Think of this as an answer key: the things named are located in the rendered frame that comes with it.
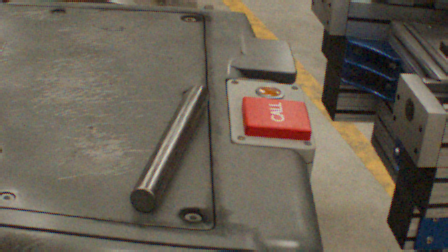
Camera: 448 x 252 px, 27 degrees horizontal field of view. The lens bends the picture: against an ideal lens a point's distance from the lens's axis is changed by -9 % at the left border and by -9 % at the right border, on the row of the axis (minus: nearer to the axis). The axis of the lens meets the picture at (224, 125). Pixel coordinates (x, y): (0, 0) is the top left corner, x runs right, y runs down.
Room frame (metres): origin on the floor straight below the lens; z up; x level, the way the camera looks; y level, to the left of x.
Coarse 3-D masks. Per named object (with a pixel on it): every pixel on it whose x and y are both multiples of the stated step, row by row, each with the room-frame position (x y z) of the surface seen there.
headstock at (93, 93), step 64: (0, 0) 1.08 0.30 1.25; (0, 64) 0.89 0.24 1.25; (64, 64) 0.90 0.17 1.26; (128, 64) 0.92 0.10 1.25; (192, 64) 0.94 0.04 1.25; (0, 128) 0.75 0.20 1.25; (64, 128) 0.76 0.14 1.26; (128, 128) 0.78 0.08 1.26; (0, 192) 0.64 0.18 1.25; (64, 192) 0.65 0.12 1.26; (128, 192) 0.67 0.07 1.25; (192, 192) 0.69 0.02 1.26; (256, 192) 0.70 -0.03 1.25
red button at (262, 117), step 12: (252, 108) 0.83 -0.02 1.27; (264, 108) 0.83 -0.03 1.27; (276, 108) 0.83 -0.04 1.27; (288, 108) 0.84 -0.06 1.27; (300, 108) 0.84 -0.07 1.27; (252, 120) 0.80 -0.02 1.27; (264, 120) 0.81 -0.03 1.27; (276, 120) 0.81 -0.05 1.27; (288, 120) 0.81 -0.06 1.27; (300, 120) 0.82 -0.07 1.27; (252, 132) 0.79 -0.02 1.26; (264, 132) 0.79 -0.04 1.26; (276, 132) 0.80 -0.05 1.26; (288, 132) 0.80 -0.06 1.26; (300, 132) 0.80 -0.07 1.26
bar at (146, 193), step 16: (192, 96) 0.82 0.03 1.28; (208, 96) 0.84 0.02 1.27; (176, 112) 0.78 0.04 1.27; (192, 112) 0.79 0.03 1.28; (176, 128) 0.75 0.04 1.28; (192, 128) 0.77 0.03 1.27; (160, 144) 0.72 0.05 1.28; (176, 144) 0.73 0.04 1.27; (160, 160) 0.69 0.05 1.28; (176, 160) 0.71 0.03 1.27; (144, 176) 0.66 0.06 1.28; (160, 176) 0.67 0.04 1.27; (144, 192) 0.64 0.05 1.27; (160, 192) 0.66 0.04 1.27; (144, 208) 0.64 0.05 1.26
